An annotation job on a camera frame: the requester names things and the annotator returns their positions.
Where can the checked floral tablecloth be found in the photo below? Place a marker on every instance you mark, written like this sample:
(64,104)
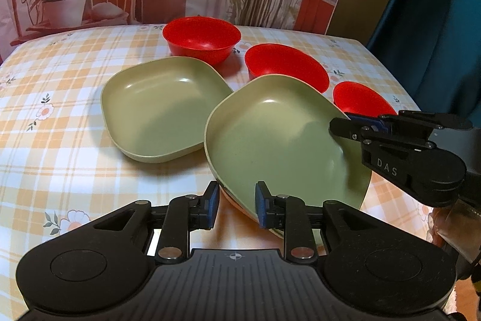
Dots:
(56,155)

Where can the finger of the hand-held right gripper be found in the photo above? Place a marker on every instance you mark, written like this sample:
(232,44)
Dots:
(413,123)
(383,159)

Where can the red bowl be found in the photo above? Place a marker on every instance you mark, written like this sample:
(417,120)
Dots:
(357,99)
(201,37)
(285,61)

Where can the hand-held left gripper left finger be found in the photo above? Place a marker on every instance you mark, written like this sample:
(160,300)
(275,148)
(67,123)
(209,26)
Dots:
(211,204)

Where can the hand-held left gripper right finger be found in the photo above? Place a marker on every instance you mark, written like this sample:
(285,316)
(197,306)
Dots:
(260,204)

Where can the green square plate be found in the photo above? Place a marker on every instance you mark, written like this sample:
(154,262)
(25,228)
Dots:
(278,140)
(158,106)

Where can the teal curtain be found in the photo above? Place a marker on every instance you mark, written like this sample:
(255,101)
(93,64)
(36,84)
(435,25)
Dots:
(432,24)

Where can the person's right hand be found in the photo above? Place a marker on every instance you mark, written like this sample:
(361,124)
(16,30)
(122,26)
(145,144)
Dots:
(437,230)

